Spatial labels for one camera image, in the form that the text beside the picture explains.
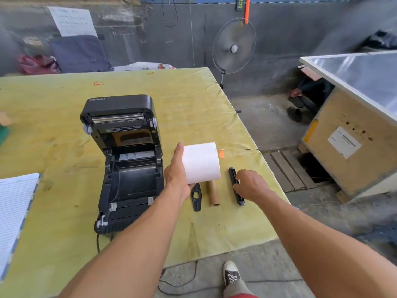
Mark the person's left hand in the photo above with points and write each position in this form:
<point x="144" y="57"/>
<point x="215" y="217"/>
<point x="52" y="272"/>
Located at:
<point x="176" y="178"/>

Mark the person's right hand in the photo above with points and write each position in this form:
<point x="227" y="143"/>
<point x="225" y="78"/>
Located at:
<point x="252" y="186"/>

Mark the person's right fingers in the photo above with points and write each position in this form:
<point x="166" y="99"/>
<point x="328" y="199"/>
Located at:
<point x="240" y="183"/>

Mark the person's left thumb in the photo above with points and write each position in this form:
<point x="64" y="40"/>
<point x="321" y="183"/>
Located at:
<point x="179" y="155"/>

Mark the white label paper roll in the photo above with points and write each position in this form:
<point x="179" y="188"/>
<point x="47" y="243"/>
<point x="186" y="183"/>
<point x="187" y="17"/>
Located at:
<point x="201" y="162"/>

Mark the person's left forearm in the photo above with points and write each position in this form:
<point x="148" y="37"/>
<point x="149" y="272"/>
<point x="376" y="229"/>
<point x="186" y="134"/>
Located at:
<point x="133" y="248"/>

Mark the person's right forearm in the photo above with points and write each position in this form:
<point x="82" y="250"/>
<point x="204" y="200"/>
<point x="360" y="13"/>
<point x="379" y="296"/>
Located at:
<point x="316" y="245"/>

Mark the black roll spindle bar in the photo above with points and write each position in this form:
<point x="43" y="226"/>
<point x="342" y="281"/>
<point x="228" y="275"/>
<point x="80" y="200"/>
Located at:
<point x="232" y="176"/>

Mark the brown cardboard tube core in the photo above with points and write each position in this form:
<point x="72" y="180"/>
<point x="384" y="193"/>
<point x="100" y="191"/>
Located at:
<point x="214" y="193"/>

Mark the orange tape piece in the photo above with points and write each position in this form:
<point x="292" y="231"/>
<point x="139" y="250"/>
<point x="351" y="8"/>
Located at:
<point x="222" y="153"/>

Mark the black plastic roll guide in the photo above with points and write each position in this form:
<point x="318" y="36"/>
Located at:
<point x="196" y="198"/>

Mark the wooden pallet slats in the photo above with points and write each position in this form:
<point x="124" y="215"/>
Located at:
<point x="288" y="170"/>

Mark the black label printer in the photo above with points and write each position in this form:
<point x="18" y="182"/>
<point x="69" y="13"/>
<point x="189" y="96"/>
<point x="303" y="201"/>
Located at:
<point x="127" y="158"/>

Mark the person's black canvas shoe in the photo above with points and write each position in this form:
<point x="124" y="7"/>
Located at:
<point x="231" y="273"/>

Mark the white patterned cloth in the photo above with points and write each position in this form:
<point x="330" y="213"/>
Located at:
<point x="142" y="66"/>

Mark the person's trouser leg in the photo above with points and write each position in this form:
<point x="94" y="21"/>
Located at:
<point x="238" y="290"/>

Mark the white crate label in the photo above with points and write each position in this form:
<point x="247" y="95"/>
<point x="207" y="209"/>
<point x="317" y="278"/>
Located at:
<point x="344" y="142"/>

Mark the plywood crate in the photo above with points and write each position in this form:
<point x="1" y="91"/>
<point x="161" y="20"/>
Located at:
<point x="347" y="148"/>

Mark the yellow table cover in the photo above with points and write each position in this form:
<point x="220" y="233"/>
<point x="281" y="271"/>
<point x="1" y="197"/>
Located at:
<point x="62" y="170"/>

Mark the black standing fan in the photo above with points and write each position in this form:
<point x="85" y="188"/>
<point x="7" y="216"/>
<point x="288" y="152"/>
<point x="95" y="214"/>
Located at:
<point x="234" y="48"/>

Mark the dark blue bag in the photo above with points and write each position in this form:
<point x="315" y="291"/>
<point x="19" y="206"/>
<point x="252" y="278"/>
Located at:
<point x="79" y="54"/>

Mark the orange pole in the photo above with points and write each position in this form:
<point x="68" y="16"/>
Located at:
<point x="247" y="10"/>

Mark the white panel board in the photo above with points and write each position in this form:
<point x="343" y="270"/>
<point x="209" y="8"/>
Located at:
<point x="363" y="77"/>

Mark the red bag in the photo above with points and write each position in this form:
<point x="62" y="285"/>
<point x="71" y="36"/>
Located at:
<point x="37" y="64"/>

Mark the lined paper notebook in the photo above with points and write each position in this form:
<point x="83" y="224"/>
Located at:
<point x="14" y="217"/>

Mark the black bag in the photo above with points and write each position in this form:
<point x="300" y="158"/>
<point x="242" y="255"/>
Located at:
<point x="383" y="40"/>

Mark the white handwritten wall sheet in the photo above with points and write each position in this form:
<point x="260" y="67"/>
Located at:
<point x="73" y="21"/>

